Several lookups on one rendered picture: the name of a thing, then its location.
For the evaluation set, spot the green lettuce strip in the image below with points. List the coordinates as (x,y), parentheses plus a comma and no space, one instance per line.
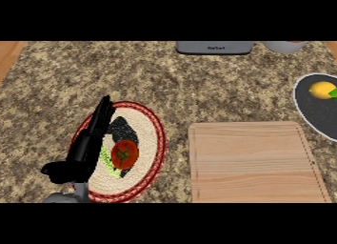
(108,162)

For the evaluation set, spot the dark oval cutting board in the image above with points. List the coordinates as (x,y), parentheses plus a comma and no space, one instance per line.
(323,114)

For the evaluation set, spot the round woven red-rimmed placemat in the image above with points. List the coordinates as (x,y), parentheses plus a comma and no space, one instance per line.
(146,127)

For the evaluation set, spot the red tomato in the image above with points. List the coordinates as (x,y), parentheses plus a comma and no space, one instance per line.
(124,154)

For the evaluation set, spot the pale grey bowl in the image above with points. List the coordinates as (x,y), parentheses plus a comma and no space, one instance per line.
(283,46)

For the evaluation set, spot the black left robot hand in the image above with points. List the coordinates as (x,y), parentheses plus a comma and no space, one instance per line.
(86,149)

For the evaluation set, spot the wooden cutting board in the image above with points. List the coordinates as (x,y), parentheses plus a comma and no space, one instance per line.
(253,162)

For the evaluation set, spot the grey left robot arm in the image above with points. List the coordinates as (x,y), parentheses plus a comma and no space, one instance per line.
(71,195)

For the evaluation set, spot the yellow lemon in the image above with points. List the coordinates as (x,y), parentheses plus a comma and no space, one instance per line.
(321,90)

